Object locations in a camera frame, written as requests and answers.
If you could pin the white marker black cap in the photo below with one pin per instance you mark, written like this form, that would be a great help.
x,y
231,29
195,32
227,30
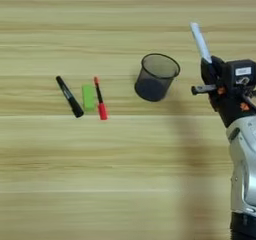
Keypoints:
x,y
201,42

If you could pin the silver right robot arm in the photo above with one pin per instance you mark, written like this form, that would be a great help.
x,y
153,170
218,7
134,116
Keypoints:
x,y
245,170

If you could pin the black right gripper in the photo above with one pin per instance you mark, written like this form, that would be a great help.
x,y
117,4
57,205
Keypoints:
x,y
230,105

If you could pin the green eraser block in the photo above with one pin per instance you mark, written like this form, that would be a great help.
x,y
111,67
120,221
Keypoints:
x,y
88,98

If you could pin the black box white label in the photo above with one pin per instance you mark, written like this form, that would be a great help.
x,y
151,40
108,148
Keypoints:
x,y
240,72

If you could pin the black marker pen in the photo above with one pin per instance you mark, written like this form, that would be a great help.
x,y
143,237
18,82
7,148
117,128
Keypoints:
x,y
69,96

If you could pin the black mesh pen cup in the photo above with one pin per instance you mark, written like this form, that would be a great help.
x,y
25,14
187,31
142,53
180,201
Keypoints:
x,y
155,82

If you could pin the red marker pen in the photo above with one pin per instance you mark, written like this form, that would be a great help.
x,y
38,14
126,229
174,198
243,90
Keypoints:
x,y
101,102

